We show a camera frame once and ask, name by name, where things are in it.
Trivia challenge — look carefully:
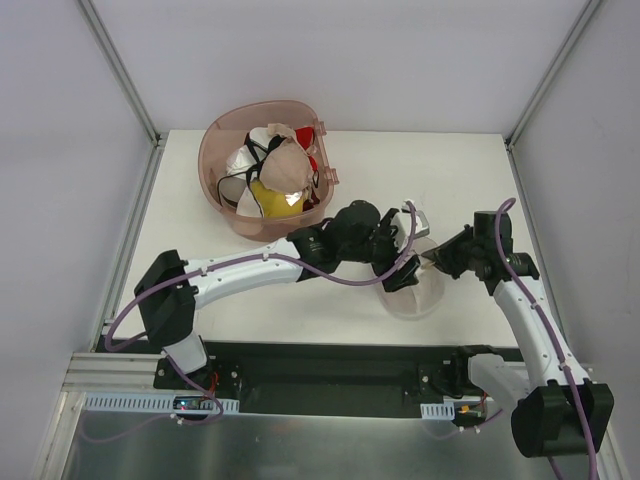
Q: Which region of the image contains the pink translucent plastic basket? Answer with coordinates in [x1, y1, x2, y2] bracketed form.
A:
[198, 100, 338, 242]

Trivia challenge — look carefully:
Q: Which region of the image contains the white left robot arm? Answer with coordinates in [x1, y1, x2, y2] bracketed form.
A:
[134, 200, 430, 391]

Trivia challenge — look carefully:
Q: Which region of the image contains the right aluminium frame post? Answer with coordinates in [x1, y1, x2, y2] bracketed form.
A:
[504, 0, 605, 152]

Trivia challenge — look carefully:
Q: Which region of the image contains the red bra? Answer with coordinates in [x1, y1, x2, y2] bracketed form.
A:
[293, 125, 322, 211]

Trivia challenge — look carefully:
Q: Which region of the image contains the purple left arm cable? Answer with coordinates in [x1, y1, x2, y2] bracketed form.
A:
[104, 199, 419, 426]

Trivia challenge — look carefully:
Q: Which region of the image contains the metal front sheet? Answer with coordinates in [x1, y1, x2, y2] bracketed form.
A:
[34, 392, 631, 480]

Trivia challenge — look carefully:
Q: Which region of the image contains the white bra black trim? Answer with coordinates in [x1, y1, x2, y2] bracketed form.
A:
[216, 127, 274, 209]

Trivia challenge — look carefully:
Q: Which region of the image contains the white cable duct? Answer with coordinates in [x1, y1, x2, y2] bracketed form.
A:
[420, 402, 456, 421]
[84, 393, 219, 415]

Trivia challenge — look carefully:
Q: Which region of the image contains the white mesh laundry bag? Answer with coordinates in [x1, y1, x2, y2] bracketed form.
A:
[375, 256, 445, 320]

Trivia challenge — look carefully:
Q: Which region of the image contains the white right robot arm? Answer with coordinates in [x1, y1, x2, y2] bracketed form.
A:
[423, 210, 614, 458]

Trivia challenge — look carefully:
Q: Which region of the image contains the aluminium frame post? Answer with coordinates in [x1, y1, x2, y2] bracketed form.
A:
[75, 0, 163, 147]
[504, 0, 605, 152]

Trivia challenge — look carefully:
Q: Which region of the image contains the yellow bra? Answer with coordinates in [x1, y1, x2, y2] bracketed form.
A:
[250, 180, 305, 218]

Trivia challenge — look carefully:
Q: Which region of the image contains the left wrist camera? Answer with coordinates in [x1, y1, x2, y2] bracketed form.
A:
[396, 200, 430, 239]

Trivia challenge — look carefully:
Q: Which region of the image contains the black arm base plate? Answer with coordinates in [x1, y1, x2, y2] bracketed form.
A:
[153, 342, 526, 419]

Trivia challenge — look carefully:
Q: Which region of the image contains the left white cable duct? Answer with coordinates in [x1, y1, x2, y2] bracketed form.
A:
[84, 393, 219, 415]

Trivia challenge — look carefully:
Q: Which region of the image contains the right white cable duct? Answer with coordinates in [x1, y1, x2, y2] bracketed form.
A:
[420, 402, 456, 421]

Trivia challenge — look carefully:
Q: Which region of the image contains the left aluminium frame post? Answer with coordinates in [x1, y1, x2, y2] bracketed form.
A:
[75, 0, 163, 147]

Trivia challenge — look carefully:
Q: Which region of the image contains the front aluminium frame rail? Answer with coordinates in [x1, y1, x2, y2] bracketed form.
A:
[62, 349, 171, 394]

